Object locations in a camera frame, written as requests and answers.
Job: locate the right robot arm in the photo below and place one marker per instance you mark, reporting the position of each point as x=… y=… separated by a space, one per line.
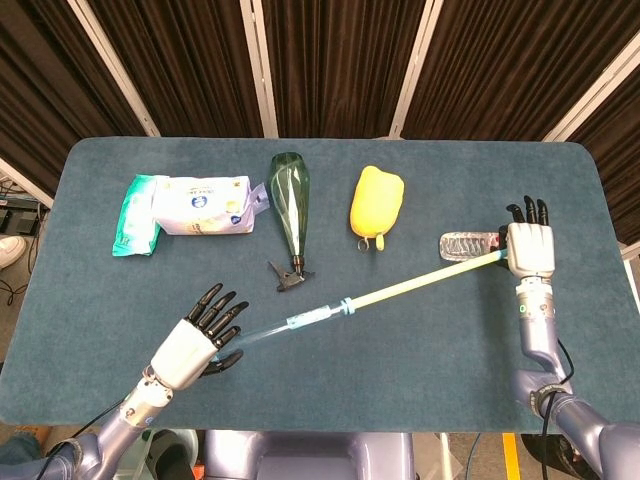
x=535 y=325

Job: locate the black floor equipment box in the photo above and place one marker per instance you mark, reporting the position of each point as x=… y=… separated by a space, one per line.
x=20 y=220

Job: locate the green wet wipes pack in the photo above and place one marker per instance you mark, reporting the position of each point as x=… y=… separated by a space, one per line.
x=132 y=225

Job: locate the white partition frame post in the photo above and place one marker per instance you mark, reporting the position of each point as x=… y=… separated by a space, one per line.
x=259 y=70
x=25 y=182
x=415 y=70
x=590 y=95
x=115 y=70

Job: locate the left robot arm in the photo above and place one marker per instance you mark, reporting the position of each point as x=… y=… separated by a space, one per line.
x=125 y=415

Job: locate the teal felt table cover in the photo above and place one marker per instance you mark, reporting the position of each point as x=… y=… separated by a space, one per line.
x=380 y=380

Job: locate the yellow plush pouch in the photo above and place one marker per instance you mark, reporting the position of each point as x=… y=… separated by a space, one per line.
x=375 y=205

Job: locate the yellow-green telescopic stick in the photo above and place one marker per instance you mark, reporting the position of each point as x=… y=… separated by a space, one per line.
x=425 y=277

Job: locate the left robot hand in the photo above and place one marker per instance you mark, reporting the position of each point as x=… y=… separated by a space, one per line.
x=182 y=350

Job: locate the clear plastic water bottle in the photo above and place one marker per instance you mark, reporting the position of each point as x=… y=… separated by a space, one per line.
x=465 y=246

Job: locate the white shoe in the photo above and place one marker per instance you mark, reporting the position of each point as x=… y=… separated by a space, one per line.
x=10 y=251

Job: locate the white tissue pack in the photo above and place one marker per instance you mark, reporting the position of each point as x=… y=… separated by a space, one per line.
x=200 y=205

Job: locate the dark brown curtain panel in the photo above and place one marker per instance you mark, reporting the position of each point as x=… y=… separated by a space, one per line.
x=340 y=65
x=510 y=60
x=45 y=90
x=620 y=170
x=185 y=65

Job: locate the purple robot torso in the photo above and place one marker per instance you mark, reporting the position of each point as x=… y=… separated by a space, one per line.
x=310 y=455

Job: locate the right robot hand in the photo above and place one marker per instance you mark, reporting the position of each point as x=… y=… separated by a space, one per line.
x=532 y=247

